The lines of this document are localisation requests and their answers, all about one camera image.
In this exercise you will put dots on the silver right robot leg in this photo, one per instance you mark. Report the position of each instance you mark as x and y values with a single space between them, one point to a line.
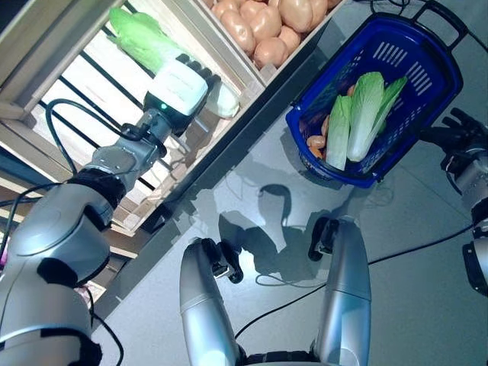
347 289

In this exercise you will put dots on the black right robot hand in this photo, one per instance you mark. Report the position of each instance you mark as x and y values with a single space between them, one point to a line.
461 133

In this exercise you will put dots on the silver left robot leg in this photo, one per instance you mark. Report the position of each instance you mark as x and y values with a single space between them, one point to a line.
206 305

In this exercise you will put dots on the wooden potato crate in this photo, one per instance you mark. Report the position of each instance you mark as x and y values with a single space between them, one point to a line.
297 57

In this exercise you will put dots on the silver robot leg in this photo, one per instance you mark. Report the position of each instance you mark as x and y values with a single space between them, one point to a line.
206 305
347 289

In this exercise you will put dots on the green white napa cabbage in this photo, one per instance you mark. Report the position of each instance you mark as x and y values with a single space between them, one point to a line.
366 110
141 34
338 129

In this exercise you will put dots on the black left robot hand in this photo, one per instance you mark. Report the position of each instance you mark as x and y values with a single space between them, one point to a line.
179 89

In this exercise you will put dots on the wooden display stand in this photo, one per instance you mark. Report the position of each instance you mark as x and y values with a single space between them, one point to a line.
213 160

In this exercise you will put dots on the small tan potato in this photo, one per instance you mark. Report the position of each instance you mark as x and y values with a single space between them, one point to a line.
350 90

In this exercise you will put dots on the blue plastic shopping basket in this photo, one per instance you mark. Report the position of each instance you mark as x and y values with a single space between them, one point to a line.
438 103

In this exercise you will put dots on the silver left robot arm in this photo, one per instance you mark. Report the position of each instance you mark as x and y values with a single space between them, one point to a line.
57 236

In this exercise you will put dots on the wooden cabbage crate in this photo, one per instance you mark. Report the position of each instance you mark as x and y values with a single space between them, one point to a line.
228 126

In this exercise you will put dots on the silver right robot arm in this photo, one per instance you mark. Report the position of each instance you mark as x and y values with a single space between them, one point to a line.
472 179

